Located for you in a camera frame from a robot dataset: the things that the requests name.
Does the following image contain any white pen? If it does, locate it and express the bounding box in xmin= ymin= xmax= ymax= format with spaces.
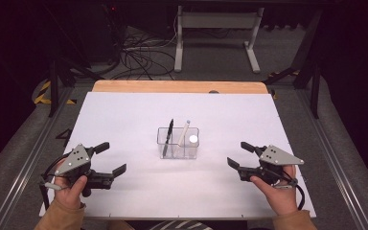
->
xmin=176 ymin=119 xmax=192 ymax=149

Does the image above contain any left hand-held gripper cable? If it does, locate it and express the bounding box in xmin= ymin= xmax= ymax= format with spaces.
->
xmin=38 ymin=152 xmax=75 ymax=213

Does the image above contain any yellow black floor tape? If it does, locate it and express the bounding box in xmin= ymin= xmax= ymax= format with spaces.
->
xmin=33 ymin=80 xmax=78 ymax=105

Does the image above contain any wooden table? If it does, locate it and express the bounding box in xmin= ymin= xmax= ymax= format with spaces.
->
xmin=91 ymin=80 xmax=269 ymax=95

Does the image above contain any bundle of floor cables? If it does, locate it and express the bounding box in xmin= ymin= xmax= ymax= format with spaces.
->
xmin=109 ymin=13 xmax=187 ymax=81

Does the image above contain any hand-held gripper cable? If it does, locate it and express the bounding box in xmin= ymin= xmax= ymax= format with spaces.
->
xmin=279 ymin=166 xmax=307 ymax=213
xmin=38 ymin=152 xmax=75 ymax=213

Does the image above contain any person's left hand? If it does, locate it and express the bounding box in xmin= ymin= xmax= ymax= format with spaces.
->
xmin=53 ymin=158 xmax=89 ymax=211

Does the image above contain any clear plastic container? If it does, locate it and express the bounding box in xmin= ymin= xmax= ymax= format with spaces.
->
xmin=156 ymin=126 xmax=201 ymax=160

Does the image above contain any white table sheet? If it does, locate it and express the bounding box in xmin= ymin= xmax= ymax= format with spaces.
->
xmin=38 ymin=91 xmax=317 ymax=220

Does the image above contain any right hand-held gripper cable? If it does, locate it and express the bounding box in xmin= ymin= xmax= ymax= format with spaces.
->
xmin=279 ymin=166 xmax=307 ymax=213

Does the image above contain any white tube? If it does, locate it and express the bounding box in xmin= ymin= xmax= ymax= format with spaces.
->
xmin=186 ymin=134 xmax=200 ymax=158

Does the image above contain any metal floor rail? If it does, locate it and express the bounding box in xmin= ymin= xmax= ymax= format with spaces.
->
xmin=0 ymin=85 xmax=75 ymax=230
xmin=294 ymin=89 xmax=368 ymax=230

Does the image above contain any black metal stand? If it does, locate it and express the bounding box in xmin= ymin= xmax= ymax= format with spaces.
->
xmin=262 ymin=9 xmax=323 ymax=120
xmin=42 ymin=4 xmax=105 ymax=119

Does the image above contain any black pen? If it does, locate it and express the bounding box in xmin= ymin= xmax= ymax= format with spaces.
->
xmin=162 ymin=118 xmax=175 ymax=158

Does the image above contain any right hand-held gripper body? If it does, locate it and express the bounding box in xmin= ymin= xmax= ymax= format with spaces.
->
xmin=237 ymin=144 xmax=306 ymax=189

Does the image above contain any person's striped clothing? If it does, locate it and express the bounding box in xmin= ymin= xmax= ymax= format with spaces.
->
xmin=147 ymin=219 xmax=216 ymax=230

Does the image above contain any person's right hand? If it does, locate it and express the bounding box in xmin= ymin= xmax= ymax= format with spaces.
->
xmin=249 ymin=164 xmax=298 ymax=218

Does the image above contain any white metal stand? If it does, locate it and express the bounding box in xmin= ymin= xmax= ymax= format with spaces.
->
xmin=173 ymin=5 xmax=265 ymax=74

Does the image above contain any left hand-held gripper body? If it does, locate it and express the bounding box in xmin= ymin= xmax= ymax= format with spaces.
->
xmin=46 ymin=143 xmax=116 ymax=198

